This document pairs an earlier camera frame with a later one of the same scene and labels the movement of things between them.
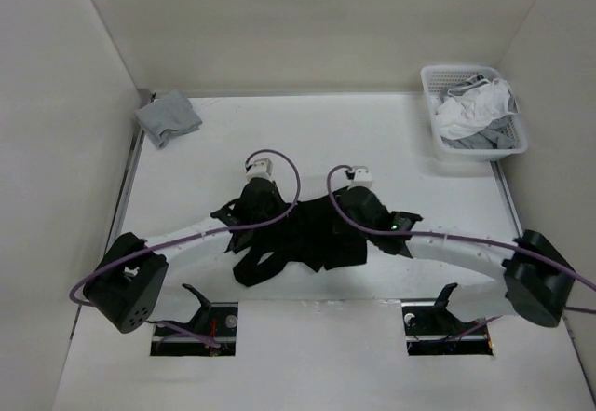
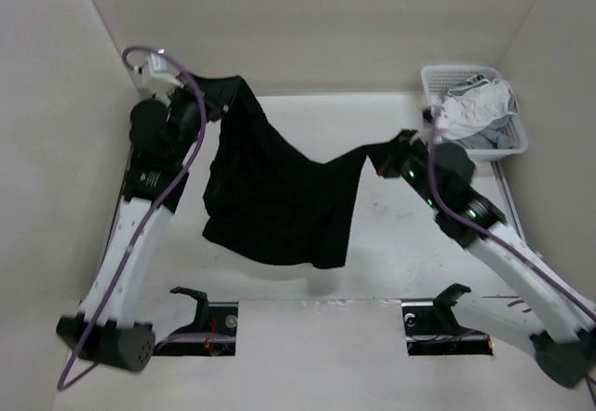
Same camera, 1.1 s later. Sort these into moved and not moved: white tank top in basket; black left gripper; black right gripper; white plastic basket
Moved: black right gripper; black left gripper
Not moved: white plastic basket; white tank top in basket
